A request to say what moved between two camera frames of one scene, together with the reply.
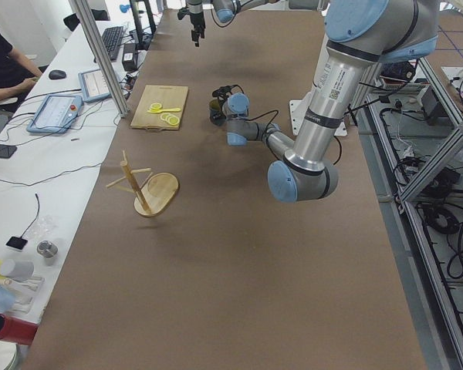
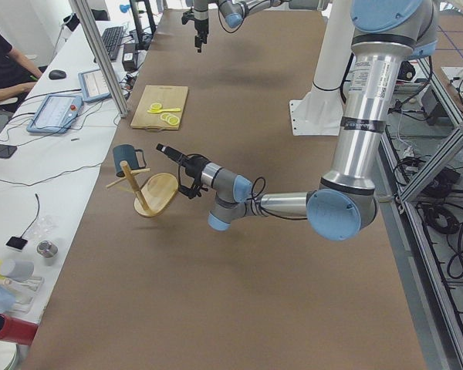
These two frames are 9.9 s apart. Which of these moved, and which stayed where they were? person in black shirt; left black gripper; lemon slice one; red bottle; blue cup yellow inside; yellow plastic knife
Moved: left black gripper; blue cup yellow inside
Stayed: red bottle; lemon slice one; yellow plastic knife; person in black shirt
